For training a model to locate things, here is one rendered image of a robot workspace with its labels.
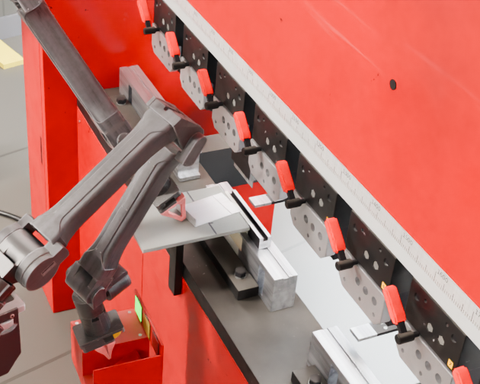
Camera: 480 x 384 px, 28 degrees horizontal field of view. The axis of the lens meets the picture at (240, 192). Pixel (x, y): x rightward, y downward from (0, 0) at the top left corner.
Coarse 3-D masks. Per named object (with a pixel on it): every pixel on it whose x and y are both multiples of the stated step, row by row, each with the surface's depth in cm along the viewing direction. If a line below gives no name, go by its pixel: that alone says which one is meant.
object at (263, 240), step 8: (232, 192) 234; (240, 200) 230; (248, 208) 228; (248, 216) 227; (248, 224) 223; (256, 224) 224; (248, 232) 224; (256, 232) 220; (264, 232) 221; (256, 240) 221; (264, 240) 220
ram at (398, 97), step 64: (192, 0) 223; (256, 0) 192; (320, 0) 169; (384, 0) 150; (448, 0) 136; (256, 64) 197; (320, 64) 173; (384, 64) 154; (448, 64) 138; (320, 128) 177; (384, 128) 157; (448, 128) 141; (384, 192) 161; (448, 192) 144; (448, 256) 147
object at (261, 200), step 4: (256, 196) 232; (260, 196) 232; (264, 196) 232; (268, 196) 232; (252, 200) 230; (256, 200) 230; (260, 200) 230; (264, 200) 230; (268, 200) 231; (272, 200) 231; (280, 200) 231; (252, 204) 230; (256, 204) 229; (260, 204) 229; (264, 204) 230; (268, 204) 230
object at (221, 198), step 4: (216, 196) 231; (220, 196) 231; (224, 196) 231; (220, 200) 229; (224, 200) 230; (228, 200) 230; (224, 204) 228; (228, 204) 228; (232, 204) 228; (228, 208) 227; (232, 208) 227; (236, 208) 227; (232, 212) 226; (236, 212) 226
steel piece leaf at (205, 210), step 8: (200, 200) 229; (208, 200) 229; (216, 200) 229; (176, 208) 226; (192, 208) 226; (200, 208) 226; (208, 208) 226; (216, 208) 227; (224, 208) 227; (192, 216) 220; (200, 216) 223; (208, 216) 224; (216, 216) 224; (224, 216) 224; (200, 224) 221
